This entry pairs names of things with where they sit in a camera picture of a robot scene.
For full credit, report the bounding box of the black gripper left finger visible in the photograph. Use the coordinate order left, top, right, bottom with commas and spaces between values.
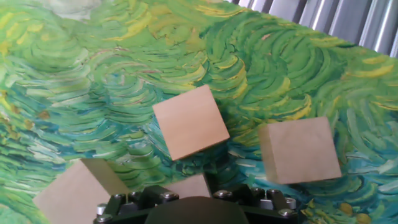
93, 185, 180, 224

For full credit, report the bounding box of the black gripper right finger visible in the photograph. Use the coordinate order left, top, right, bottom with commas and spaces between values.
213, 183, 299, 224

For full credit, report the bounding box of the wooden cube block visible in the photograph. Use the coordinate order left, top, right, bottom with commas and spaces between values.
32, 157, 131, 224
257, 116, 343, 185
163, 173, 212, 200
151, 83, 231, 162

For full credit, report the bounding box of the green blue painted cloth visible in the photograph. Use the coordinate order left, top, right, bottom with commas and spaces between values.
0, 0, 398, 224

